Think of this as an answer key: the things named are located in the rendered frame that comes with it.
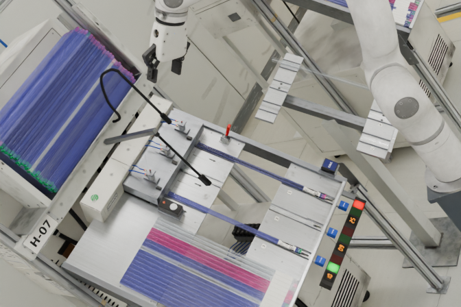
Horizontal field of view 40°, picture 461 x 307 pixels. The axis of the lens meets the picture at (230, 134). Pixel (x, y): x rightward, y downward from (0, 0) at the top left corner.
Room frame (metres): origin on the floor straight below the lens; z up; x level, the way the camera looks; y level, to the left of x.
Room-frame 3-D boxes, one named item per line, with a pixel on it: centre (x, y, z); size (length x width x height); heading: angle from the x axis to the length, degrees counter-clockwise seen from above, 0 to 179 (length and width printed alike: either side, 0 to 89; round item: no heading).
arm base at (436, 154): (1.47, -0.42, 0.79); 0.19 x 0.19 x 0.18
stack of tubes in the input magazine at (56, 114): (2.05, 0.34, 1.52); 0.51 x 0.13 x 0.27; 124
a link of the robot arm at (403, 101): (1.44, -0.41, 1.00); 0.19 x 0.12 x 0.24; 162
